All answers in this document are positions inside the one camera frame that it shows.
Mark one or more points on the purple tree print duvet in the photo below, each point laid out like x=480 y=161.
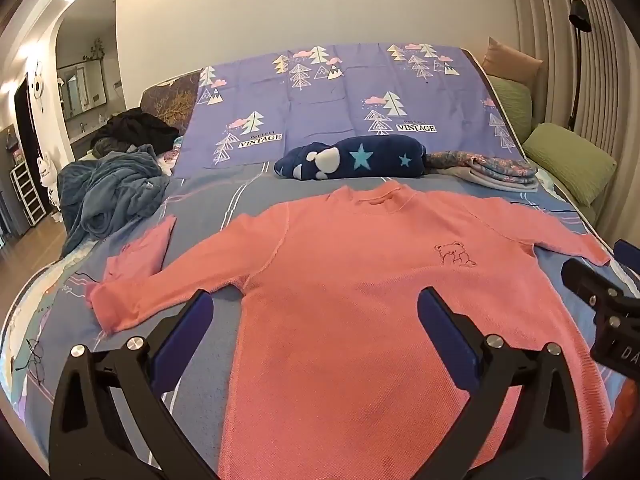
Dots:
x=325 y=105

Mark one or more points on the pink knit sweater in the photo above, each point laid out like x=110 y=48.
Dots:
x=350 y=310

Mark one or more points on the green pillow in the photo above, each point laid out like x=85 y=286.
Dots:
x=510 y=107
x=570 y=162

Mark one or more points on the white wall decoration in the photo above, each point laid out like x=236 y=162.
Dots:
x=36 y=85

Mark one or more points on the wall mirror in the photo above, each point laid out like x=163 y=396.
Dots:
x=82 y=90

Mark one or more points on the floral folded garment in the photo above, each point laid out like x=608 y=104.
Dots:
x=480 y=165

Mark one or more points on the brown tree print pillow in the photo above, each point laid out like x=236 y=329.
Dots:
x=170 y=102

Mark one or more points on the white shelf rack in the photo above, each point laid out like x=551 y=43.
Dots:
x=27 y=195

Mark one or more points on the navy star print blanket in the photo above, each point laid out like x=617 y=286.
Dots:
x=380 y=160

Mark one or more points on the black clothes pile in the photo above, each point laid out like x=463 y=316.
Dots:
x=135 y=127

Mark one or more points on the blue-grey fleece blanket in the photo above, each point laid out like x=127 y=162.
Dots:
x=110 y=190

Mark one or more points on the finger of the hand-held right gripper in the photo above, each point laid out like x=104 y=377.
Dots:
x=627 y=251
x=585 y=280

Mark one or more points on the peach pillow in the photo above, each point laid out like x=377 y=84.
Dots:
x=512 y=60

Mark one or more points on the black floor lamp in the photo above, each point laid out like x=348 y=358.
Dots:
x=580 y=15

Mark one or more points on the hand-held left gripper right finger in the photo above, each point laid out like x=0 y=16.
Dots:
x=447 y=340

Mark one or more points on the grey folded garment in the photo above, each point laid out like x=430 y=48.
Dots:
x=500 y=186

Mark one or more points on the white plush toy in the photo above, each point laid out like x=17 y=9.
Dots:
x=47 y=175

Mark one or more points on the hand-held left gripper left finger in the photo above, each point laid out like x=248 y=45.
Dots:
x=184 y=340

